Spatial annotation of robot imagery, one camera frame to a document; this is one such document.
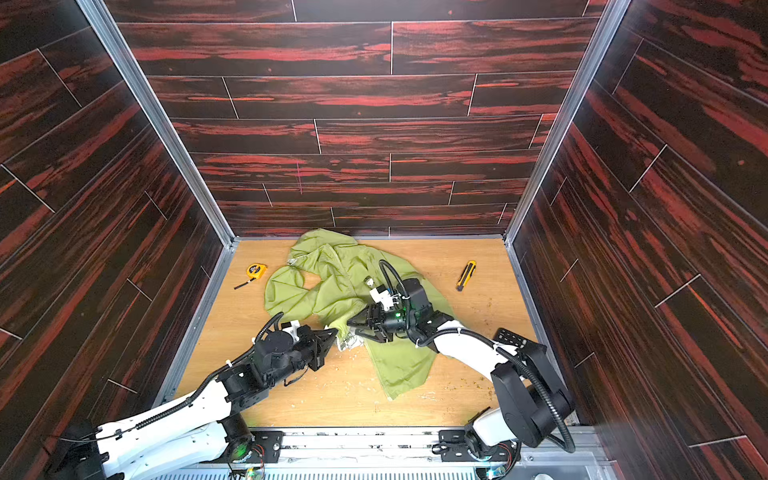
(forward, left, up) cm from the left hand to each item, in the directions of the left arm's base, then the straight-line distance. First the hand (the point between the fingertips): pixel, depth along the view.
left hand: (343, 330), depth 74 cm
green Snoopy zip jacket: (+29, +13, -17) cm, 37 cm away
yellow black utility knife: (+32, -40, -17) cm, 54 cm away
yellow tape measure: (+32, +38, -17) cm, 52 cm away
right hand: (+3, -2, -2) cm, 4 cm away
